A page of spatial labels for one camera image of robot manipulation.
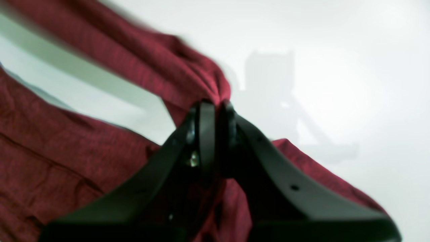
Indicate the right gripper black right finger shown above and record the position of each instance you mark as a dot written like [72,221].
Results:
[285,204]

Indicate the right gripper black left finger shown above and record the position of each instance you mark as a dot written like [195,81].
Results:
[162,202]

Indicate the dark red long-sleeve shirt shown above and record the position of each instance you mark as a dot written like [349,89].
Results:
[54,161]

